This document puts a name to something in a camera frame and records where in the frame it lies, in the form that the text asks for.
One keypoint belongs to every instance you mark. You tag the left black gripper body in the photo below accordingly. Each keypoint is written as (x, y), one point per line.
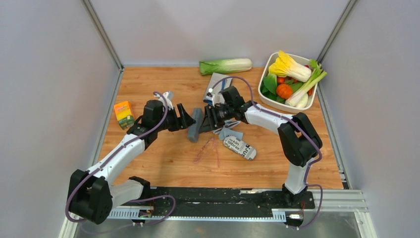
(172, 123)

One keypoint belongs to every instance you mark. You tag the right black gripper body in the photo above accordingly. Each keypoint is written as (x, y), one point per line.
(220, 115)

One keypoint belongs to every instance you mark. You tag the light blue cleaning cloth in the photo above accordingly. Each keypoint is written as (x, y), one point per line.
(229, 132)

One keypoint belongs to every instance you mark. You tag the grey glasses case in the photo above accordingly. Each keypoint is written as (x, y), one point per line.
(193, 130)

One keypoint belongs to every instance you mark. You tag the pink transparent sunglasses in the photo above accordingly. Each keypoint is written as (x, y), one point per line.
(210, 149)

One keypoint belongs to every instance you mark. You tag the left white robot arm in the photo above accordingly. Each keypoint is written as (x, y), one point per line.
(91, 194)

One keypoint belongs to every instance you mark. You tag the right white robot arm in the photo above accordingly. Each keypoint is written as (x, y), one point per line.
(300, 142)

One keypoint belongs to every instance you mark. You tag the grey razor package box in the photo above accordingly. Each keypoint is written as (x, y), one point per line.
(219, 82)

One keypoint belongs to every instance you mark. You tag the newspaper print pouch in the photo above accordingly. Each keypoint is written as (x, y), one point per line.
(240, 147)

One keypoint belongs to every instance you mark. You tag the orange green carton box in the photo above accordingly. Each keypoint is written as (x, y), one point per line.
(124, 114)

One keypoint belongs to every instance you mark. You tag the green white napa cabbage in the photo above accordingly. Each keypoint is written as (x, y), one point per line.
(225, 66)

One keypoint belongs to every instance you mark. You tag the green leafy vegetable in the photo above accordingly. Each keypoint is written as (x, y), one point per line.
(269, 85)

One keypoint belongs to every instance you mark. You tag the small orange pumpkin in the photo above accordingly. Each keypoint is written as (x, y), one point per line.
(284, 91)

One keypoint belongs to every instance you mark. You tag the white rectangular tray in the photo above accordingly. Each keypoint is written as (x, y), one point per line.
(264, 97)

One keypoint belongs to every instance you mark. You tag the yellow white bok choy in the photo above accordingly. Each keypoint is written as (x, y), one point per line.
(286, 66)

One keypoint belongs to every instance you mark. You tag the green white leek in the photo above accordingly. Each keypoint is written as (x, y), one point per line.
(300, 98)

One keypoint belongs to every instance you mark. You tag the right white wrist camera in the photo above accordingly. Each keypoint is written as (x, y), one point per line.
(212, 98)

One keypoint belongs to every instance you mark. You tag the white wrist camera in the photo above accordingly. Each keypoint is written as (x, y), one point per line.
(212, 98)
(166, 99)

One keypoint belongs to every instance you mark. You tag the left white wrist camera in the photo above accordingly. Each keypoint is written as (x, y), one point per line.
(166, 99)

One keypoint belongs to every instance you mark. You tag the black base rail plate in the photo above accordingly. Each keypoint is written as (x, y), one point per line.
(222, 203)

